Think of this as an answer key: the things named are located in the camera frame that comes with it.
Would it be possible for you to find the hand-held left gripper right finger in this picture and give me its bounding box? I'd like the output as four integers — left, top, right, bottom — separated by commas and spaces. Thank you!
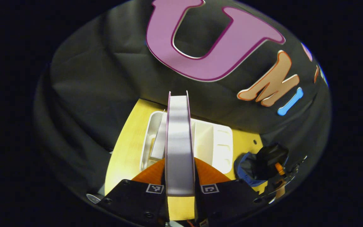
194, 157, 264, 224

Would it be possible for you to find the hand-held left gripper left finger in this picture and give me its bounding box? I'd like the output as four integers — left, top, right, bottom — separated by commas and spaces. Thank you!
101, 158, 170, 226

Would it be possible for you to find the blue schoolbag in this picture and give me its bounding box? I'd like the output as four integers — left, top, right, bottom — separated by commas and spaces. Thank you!
233, 143, 289, 187

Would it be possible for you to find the white bookshelf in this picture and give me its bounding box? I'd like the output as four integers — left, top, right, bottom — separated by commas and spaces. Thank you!
140, 110, 233, 174

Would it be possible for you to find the pink book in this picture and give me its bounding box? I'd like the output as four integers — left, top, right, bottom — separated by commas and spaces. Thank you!
164, 91, 196, 196

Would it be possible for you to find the black backdrop cloth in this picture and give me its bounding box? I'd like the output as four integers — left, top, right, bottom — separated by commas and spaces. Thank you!
33, 0, 331, 202

